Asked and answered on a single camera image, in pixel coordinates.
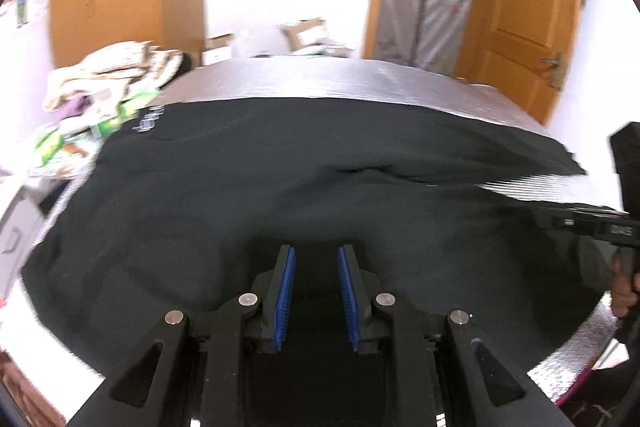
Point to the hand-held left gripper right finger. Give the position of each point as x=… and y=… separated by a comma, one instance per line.
x=348, y=297

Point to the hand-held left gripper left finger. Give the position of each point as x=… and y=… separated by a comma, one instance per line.
x=282, y=297

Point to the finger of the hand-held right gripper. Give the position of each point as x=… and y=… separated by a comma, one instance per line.
x=570, y=219

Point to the black pants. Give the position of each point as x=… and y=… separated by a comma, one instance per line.
x=250, y=182

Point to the person's right hand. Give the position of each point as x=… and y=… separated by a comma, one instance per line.
x=627, y=297

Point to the wooden door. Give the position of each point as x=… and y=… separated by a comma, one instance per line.
x=520, y=7

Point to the silver foil mat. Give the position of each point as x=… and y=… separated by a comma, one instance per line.
x=325, y=79

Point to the green tissue pack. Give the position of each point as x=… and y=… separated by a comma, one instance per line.
x=137, y=103
x=49, y=144

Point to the pale green parcel bag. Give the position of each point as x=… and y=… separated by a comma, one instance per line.
x=327, y=50

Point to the dark cloth bundle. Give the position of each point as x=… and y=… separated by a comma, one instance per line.
x=186, y=64

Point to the white carton box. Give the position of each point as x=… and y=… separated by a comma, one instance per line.
x=217, y=49

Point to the brown cardboard box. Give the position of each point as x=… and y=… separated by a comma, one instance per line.
x=305, y=34

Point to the grey drawer cabinet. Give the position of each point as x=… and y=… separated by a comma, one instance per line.
x=17, y=237

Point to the purple folded cloth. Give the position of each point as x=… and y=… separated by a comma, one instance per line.
x=75, y=108

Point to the floral beige blanket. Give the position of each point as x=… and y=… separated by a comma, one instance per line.
x=110, y=67

